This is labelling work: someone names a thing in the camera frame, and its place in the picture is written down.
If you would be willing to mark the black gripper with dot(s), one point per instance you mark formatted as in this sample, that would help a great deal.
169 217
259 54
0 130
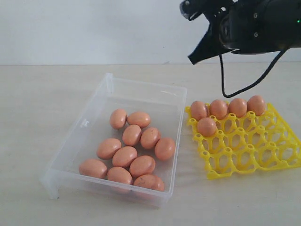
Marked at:
211 44

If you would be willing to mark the brown egg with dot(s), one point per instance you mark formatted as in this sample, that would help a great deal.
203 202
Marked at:
206 127
108 148
118 118
238 106
198 110
142 119
257 105
150 137
124 157
142 165
131 135
165 148
121 175
93 168
219 109
150 181

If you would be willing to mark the clear plastic bin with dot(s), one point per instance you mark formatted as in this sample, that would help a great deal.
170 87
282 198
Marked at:
165 106

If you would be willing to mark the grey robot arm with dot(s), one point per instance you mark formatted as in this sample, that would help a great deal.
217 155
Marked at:
246 27

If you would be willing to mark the yellow plastic egg tray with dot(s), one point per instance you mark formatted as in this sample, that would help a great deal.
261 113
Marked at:
245 145

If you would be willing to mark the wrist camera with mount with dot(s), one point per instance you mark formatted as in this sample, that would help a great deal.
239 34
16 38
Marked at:
192 9

